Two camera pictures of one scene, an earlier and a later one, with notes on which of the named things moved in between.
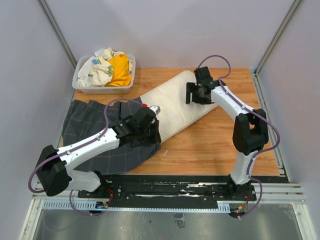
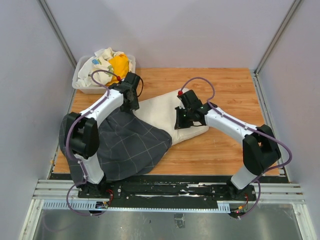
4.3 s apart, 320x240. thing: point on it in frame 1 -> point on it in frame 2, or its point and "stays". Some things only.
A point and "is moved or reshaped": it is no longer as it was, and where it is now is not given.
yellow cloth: [121, 77] stays
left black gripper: [156, 139] -> [135, 105]
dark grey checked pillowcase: [83, 119] is moved or reshaped
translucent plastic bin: [99, 89] stays
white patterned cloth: [98, 71] stays
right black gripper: [191, 87] -> [179, 124]
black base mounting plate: [164, 188] stays
